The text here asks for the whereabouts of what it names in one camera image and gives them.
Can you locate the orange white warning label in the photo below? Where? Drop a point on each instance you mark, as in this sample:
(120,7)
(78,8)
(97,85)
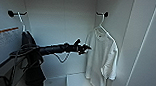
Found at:
(6,30)

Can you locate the white t-shirt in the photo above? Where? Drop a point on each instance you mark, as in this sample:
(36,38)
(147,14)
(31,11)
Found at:
(101,63)

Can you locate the black garment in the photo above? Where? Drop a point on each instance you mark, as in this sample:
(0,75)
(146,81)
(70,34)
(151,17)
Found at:
(38,74)

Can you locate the white wardrobe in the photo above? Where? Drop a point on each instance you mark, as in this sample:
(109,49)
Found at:
(61,22)

